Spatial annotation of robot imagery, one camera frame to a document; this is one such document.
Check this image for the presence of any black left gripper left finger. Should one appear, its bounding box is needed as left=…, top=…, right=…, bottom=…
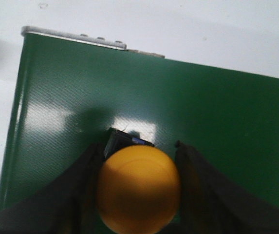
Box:
left=0, top=143, right=104, bottom=234

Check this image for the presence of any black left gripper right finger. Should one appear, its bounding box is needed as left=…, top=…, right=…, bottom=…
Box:
left=175, top=141, right=279, bottom=234

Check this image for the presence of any green conveyor belt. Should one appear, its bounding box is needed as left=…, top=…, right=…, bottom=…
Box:
left=0, top=33, right=279, bottom=211

